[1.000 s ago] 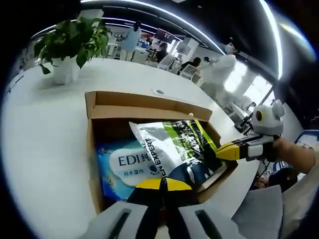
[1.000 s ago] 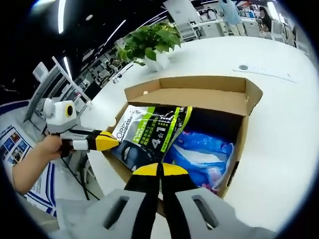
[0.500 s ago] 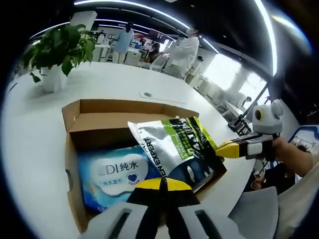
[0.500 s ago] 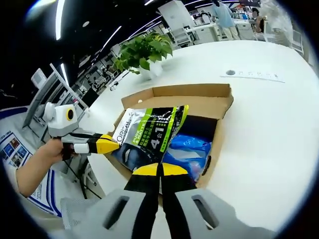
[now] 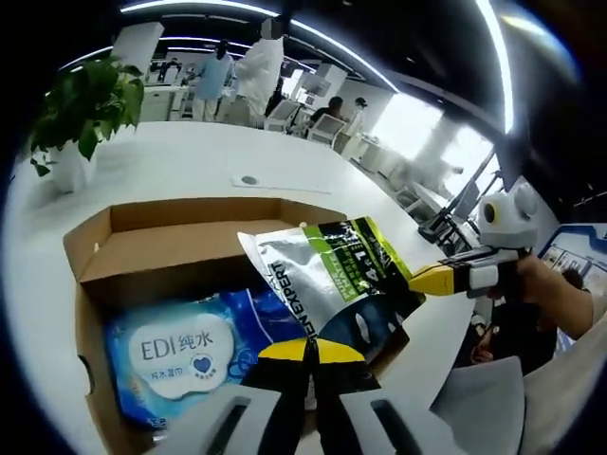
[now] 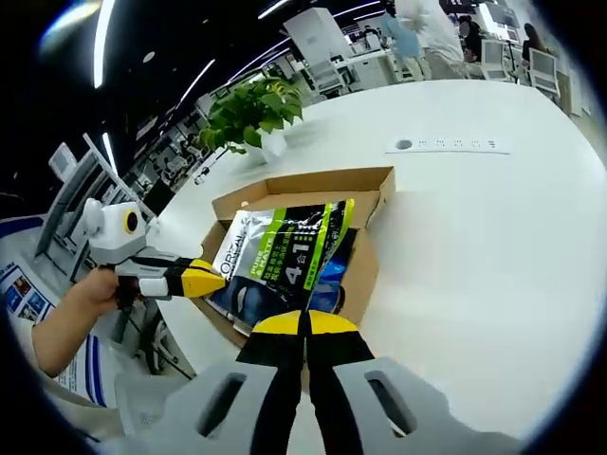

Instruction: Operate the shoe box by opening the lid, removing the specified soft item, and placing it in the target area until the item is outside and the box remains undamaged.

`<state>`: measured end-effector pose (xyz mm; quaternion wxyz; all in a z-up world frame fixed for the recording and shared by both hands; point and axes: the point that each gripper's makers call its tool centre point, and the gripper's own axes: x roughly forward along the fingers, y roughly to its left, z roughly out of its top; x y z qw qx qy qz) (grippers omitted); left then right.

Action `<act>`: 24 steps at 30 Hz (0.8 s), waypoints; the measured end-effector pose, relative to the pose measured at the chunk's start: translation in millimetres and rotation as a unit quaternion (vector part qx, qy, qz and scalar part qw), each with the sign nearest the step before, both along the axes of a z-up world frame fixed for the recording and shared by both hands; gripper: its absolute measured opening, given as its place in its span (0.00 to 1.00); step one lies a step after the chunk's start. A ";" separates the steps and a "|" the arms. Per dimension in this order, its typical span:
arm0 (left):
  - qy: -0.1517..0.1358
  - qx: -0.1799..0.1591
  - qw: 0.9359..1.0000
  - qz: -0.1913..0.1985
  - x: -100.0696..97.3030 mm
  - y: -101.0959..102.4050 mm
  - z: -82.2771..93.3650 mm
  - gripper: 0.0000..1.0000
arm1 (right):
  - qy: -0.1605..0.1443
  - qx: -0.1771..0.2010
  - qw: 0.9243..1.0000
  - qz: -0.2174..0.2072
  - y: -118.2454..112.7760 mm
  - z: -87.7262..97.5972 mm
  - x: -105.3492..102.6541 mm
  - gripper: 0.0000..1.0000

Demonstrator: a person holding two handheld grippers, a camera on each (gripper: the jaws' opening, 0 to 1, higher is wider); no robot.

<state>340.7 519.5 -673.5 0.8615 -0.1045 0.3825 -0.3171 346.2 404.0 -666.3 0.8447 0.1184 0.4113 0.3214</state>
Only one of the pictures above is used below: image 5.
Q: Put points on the white office chair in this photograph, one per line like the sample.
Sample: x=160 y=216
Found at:
x=327 y=128
x=283 y=116

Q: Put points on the brown cardboard shoe box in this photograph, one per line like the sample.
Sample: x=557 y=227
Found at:
x=189 y=237

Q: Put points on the blue wet wipes packet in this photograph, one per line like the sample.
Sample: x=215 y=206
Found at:
x=180 y=353

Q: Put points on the person's right hand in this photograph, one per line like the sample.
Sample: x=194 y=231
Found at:
x=538 y=284

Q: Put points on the potted green plant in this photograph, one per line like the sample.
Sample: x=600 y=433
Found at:
x=90 y=104

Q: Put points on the ceiling light strip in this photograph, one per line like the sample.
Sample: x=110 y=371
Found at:
x=507 y=57
x=346 y=52

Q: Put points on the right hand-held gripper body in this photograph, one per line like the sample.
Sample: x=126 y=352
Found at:
x=512 y=223

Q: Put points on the silver green soft pouch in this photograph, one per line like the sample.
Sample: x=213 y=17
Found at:
x=308 y=284

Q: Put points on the blue wall poster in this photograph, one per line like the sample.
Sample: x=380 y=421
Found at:
x=576 y=246

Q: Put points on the grey mesh office chair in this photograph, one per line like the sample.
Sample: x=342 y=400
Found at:
x=483 y=407

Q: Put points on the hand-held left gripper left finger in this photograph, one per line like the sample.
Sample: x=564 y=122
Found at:
x=223 y=422

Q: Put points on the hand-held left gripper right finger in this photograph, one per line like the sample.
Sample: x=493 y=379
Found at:
x=393 y=426

